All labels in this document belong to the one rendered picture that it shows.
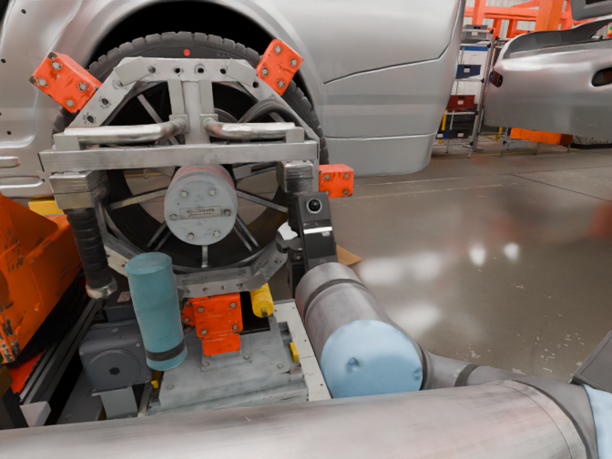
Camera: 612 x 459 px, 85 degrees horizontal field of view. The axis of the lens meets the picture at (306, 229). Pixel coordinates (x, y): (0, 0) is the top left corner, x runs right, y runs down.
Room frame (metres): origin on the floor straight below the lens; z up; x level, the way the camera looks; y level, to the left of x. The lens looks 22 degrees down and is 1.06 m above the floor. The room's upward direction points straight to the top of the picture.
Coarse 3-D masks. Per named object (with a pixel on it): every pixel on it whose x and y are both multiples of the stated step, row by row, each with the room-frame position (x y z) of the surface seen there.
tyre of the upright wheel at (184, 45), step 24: (120, 48) 0.78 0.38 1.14; (144, 48) 0.78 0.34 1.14; (168, 48) 0.80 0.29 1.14; (192, 48) 0.81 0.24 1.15; (216, 48) 0.82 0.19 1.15; (240, 48) 0.83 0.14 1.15; (96, 72) 0.76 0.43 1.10; (288, 96) 0.86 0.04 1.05; (72, 120) 0.74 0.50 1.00; (312, 120) 0.87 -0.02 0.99
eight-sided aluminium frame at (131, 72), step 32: (128, 64) 0.70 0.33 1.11; (160, 64) 0.71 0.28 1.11; (192, 64) 0.73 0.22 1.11; (224, 64) 0.74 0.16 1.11; (96, 96) 0.68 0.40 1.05; (128, 96) 0.73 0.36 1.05; (256, 96) 0.76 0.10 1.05; (128, 256) 0.69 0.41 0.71; (192, 288) 0.71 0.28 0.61; (224, 288) 0.74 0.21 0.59; (256, 288) 0.75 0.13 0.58
